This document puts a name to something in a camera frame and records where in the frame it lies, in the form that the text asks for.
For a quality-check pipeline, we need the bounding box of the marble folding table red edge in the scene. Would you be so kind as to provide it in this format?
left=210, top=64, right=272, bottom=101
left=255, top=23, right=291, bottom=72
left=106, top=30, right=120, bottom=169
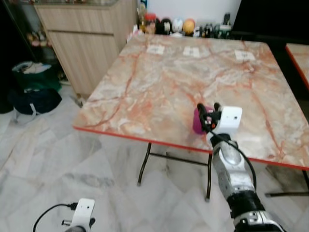
left=72, top=34, right=309, bottom=202

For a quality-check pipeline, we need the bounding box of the white paper card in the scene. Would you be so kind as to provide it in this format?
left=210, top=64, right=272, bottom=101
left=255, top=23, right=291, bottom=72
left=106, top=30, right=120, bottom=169
left=183, top=47, right=204, bottom=59
left=146, top=45, right=166, bottom=55
left=234, top=50, right=257, bottom=62

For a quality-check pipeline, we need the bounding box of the orange round figurine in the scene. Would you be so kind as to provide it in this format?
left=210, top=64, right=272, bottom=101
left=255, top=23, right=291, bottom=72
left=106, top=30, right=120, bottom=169
left=183, top=18, right=197, bottom=36

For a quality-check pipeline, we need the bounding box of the white round figurine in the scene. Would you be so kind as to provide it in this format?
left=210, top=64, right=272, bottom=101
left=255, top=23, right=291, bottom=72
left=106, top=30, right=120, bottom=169
left=172, top=18, right=184, bottom=36

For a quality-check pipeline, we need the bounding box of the marble side table red edge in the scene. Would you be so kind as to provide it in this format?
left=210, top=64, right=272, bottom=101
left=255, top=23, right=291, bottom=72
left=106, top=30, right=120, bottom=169
left=285, top=43, right=309, bottom=90

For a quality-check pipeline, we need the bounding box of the red lid jar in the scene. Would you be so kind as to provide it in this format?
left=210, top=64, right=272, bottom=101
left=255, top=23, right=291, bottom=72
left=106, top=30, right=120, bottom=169
left=143, top=13, right=158, bottom=35

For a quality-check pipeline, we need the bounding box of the black television screen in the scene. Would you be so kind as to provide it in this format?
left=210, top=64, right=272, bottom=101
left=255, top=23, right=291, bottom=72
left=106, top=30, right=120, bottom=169
left=231, top=0, right=309, bottom=41

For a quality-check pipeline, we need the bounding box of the light wooden cabinet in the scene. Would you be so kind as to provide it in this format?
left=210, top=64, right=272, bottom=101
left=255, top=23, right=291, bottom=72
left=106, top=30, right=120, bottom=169
left=35, top=0, right=139, bottom=98

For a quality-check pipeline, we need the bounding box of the dark blue bag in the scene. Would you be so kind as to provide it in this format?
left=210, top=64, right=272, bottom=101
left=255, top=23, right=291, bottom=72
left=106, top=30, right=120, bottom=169
left=7, top=88, right=63, bottom=117

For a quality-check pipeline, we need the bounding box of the green fabric bag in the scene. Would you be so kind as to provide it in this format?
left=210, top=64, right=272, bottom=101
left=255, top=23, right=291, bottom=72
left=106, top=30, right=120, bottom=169
left=12, top=61, right=62, bottom=93

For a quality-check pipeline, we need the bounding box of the dark shelf with items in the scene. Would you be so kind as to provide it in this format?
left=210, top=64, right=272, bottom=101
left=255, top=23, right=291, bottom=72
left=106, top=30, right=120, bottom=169
left=0, top=0, right=55, bottom=66

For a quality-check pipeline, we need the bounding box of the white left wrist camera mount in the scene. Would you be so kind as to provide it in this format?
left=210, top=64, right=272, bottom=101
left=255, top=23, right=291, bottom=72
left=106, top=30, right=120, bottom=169
left=70, top=198, right=96, bottom=231

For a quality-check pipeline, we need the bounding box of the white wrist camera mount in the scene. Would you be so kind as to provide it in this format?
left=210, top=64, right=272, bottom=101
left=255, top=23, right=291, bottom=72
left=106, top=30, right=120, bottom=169
left=70, top=198, right=96, bottom=231
left=211, top=106, right=243, bottom=146

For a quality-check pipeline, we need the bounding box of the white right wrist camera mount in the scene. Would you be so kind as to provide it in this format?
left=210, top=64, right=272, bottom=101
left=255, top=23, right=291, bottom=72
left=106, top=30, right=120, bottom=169
left=211, top=106, right=243, bottom=146

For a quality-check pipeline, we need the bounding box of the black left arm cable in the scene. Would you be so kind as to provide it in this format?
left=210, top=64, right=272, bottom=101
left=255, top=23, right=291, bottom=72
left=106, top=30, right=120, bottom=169
left=32, top=203, right=79, bottom=232

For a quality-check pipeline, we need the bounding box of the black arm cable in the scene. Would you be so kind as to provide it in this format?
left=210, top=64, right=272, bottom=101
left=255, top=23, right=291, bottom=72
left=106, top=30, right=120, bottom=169
left=206, top=122, right=258, bottom=192
left=32, top=203, right=79, bottom=232

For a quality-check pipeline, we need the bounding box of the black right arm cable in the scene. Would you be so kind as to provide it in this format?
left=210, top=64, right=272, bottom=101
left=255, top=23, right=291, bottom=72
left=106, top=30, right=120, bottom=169
left=206, top=122, right=258, bottom=192

